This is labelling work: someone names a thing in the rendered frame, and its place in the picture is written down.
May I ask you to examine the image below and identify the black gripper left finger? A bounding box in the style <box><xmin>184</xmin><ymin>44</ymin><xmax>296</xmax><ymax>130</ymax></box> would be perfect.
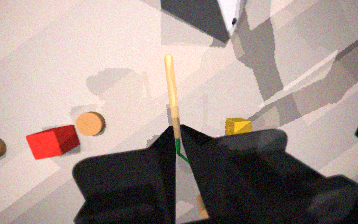
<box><xmin>72</xmin><ymin>126</ymin><xmax>176</xmax><ymax>224</ymax></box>

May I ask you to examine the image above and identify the red block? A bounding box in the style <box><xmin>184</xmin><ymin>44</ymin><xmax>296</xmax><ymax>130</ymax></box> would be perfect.
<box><xmin>26</xmin><ymin>125</ymin><xmax>81</xmax><ymax>159</ymax></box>

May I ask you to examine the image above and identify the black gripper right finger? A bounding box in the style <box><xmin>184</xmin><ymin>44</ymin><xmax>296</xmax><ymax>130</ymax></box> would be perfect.
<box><xmin>180</xmin><ymin>124</ymin><xmax>288</xmax><ymax>217</ymax></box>

